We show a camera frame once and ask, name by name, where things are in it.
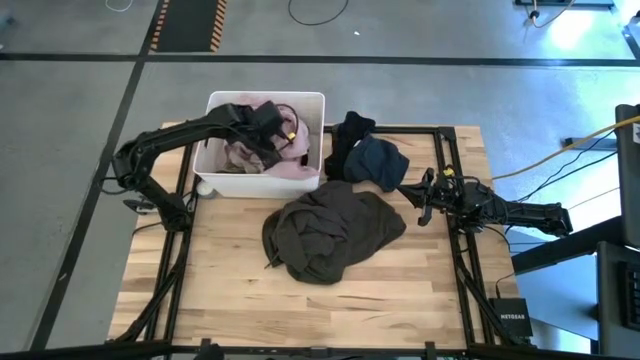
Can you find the black Netgear router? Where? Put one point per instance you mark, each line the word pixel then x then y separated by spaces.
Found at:
pixel 510 317

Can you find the dark olive hoodie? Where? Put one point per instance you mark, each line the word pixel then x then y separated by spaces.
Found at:
pixel 325 235

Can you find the white tape roll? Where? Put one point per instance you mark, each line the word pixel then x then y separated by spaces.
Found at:
pixel 205 190

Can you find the black garment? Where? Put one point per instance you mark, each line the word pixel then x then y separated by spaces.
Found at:
pixel 350 135

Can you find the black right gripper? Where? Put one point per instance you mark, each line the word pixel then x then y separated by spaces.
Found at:
pixel 450 197

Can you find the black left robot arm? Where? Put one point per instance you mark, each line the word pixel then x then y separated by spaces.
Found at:
pixel 165 137

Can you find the beige garment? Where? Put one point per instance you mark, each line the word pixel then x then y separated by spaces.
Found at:
pixel 245 162

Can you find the black aluminium frame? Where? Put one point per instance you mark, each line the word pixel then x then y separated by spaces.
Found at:
pixel 452 260

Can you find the black keyboard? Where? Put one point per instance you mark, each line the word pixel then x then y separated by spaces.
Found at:
pixel 632 295

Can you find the dark gray desk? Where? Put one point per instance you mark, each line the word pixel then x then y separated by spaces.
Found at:
pixel 627 175

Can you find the pink garment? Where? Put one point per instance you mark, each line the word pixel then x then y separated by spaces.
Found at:
pixel 300 147

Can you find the black hazard striped floor mat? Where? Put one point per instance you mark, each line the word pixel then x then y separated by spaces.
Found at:
pixel 190 25

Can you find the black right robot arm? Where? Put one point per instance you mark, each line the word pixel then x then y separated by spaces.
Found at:
pixel 530 212

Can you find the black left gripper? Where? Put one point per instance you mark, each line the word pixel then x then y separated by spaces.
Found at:
pixel 265 120

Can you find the navy blue garment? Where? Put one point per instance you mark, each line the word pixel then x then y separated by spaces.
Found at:
pixel 377 162

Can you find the white perforated plastic bin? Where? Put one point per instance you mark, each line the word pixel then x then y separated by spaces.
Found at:
pixel 260 187

